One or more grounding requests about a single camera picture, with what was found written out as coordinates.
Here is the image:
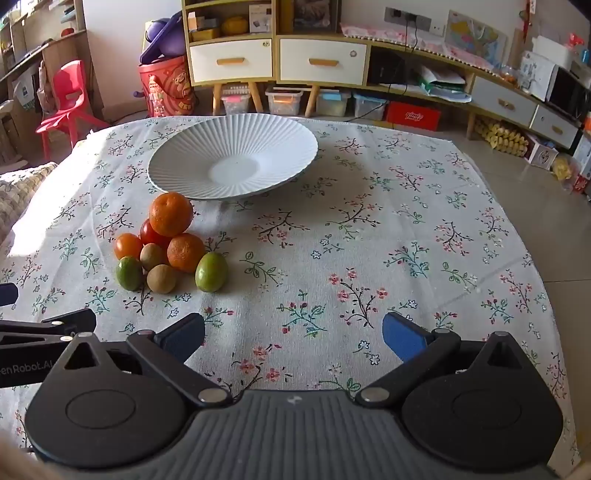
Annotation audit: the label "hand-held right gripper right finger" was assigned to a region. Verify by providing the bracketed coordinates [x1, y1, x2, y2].
[355, 311, 539, 408]

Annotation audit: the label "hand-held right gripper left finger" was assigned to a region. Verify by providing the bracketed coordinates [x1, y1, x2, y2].
[59, 313, 232, 409]

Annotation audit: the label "brown kiwi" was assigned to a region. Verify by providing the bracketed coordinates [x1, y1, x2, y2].
[140, 243, 169, 271]
[146, 264, 177, 294]

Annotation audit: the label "green plum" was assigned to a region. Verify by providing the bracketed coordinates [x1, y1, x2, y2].
[116, 256, 144, 291]
[195, 251, 229, 293]

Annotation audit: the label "small mandarin orange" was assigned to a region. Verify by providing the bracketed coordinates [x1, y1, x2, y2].
[167, 233, 206, 273]

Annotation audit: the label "orange tomato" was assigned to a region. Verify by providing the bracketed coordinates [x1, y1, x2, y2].
[114, 233, 144, 261]

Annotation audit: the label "red tomato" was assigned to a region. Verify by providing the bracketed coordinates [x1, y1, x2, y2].
[139, 219, 171, 247]

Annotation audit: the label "large mandarin orange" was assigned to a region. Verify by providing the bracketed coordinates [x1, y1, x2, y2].
[149, 191, 195, 237]

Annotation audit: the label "white ribbed plate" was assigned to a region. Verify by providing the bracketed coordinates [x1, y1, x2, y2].
[148, 114, 319, 201]

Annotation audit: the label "floral tablecloth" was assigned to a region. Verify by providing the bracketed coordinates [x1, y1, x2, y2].
[0, 115, 583, 467]

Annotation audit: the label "beige knitted blanket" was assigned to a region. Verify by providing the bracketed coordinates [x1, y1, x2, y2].
[0, 161, 58, 245]

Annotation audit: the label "red plastic chair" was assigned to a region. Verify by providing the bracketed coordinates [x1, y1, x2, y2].
[36, 60, 109, 160]

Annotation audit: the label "red cardboard box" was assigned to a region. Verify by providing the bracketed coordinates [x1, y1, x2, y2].
[385, 102, 441, 132]

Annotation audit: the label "stack of yellow egg trays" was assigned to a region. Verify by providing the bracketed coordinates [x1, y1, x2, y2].
[475, 116, 529, 157]

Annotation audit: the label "bag of yellow pieces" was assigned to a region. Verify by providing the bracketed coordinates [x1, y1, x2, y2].
[551, 156, 575, 182]

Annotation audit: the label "pink and white box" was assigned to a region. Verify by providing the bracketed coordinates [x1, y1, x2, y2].
[526, 136, 560, 171]

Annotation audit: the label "blue lid storage box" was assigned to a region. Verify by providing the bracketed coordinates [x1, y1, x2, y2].
[316, 89, 352, 117]
[353, 92, 387, 121]

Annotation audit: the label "clear storage box pink contents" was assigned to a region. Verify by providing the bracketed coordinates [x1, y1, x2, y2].
[221, 88, 252, 115]

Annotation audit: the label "red printed bucket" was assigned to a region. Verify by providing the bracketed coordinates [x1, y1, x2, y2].
[137, 55, 197, 118]

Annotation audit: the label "clear storage box orange contents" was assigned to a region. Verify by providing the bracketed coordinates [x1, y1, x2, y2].
[265, 87, 304, 116]

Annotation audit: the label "stack of papers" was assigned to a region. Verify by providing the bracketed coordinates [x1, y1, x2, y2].
[418, 65, 472, 103]

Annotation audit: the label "wooden bookshelf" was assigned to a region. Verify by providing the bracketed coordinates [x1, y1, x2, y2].
[0, 0, 105, 139]

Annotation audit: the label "wide grey drawer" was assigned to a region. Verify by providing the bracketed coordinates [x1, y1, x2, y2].
[471, 76, 539, 126]

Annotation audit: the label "narrow grey drawer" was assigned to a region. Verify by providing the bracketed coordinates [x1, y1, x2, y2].
[530, 105, 581, 148]

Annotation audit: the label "black device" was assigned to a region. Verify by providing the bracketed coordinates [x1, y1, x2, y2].
[369, 48, 409, 86]

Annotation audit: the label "low curved wooden cabinet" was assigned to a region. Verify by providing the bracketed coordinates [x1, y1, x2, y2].
[342, 28, 587, 148]

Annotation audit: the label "white drawer with round sticker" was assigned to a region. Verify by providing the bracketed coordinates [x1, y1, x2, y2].
[189, 39, 274, 85]

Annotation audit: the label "white drawer with flower sticker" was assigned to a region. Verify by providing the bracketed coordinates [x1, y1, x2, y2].
[279, 38, 368, 86]

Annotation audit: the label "white microwave oven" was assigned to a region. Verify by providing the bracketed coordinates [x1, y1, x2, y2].
[545, 65, 591, 121]

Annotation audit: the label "purple toy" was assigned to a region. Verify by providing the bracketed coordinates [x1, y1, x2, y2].
[140, 11, 185, 65]

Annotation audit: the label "pink cloth cover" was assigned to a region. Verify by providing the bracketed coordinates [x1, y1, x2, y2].
[341, 22, 497, 70]

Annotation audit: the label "colourful map board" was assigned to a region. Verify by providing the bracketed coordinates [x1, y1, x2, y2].
[445, 10, 508, 70]

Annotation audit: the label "yellow round ornament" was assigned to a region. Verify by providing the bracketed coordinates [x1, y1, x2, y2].
[221, 16, 250, 37]

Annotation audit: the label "wooden shelf cabinet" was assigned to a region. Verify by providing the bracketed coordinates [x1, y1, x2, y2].
[181, 0, 370, 116]

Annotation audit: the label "white carton on shelf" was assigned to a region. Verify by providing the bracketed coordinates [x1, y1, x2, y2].
[249, 4, 273, 34]

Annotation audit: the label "framed cat picture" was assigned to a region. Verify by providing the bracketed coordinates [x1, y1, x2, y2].
[293, 0, 342, 32]

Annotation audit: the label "grey wall socket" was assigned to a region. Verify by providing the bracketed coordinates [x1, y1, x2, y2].
[384, 7, 445, 35]

